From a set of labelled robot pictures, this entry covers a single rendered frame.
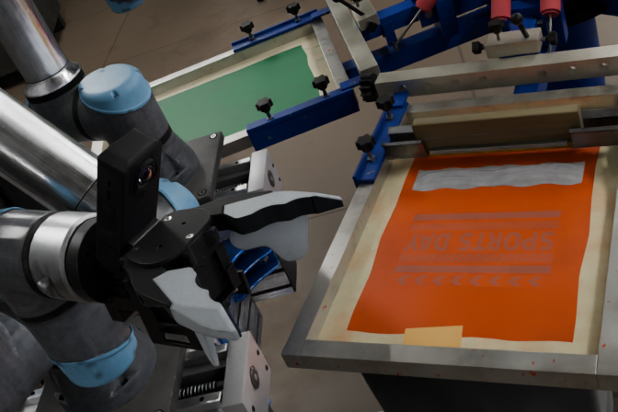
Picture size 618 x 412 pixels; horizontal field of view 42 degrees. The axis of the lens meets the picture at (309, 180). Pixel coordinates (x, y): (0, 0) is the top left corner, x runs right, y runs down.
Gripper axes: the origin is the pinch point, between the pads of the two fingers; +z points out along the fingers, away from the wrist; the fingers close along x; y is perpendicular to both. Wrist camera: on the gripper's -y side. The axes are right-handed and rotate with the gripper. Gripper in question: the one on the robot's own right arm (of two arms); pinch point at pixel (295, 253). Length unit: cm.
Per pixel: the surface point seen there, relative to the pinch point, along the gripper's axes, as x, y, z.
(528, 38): -138, 42, -27
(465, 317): -65, 64, -22
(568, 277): -77, 62, -7
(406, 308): -66, 64, -34
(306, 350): -51, 62, -47
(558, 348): -61, 64, -5
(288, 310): -151, 148, -139
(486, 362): -53, 62, -14
